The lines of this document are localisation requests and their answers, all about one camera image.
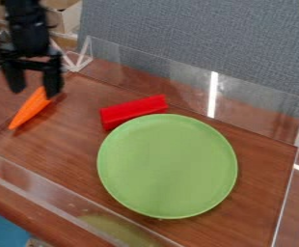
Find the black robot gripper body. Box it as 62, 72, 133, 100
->
0, 42, 61, 77

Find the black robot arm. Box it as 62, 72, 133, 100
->
0, 0, 62, 98

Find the cardboard box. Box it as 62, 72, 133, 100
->
42, 0, 82, 34

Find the orange toy carrot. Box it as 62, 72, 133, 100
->
8, 87, 52, 130

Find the red wedge block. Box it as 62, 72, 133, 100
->
98, 95, 168, 130

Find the green round plate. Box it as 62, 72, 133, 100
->
96, 114, 239, 219

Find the clear acrylic enclosure wall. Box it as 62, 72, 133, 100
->
0, 38, 299, 247

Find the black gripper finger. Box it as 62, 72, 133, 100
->
1, 61, 25, 94
42, 65, 64, 98

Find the wooden shelf with knob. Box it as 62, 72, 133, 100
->
0, 20, 77, 67

